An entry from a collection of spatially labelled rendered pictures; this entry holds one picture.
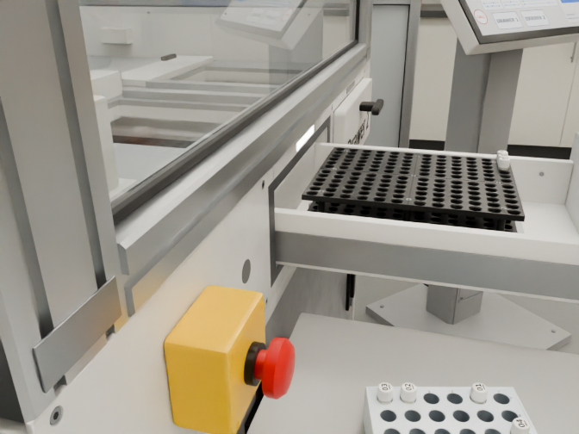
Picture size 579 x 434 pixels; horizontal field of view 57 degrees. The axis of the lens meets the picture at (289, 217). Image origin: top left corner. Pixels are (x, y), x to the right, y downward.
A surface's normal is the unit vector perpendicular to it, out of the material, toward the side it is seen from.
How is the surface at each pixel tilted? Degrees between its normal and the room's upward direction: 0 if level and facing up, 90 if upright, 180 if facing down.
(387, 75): 90
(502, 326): 3
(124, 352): 90
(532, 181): 90
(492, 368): 0
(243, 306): 0
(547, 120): 90
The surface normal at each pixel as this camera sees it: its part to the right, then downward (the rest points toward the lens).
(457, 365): -0.01, -0.91
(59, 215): 0.96, 0.11
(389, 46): -0.22, 0.40
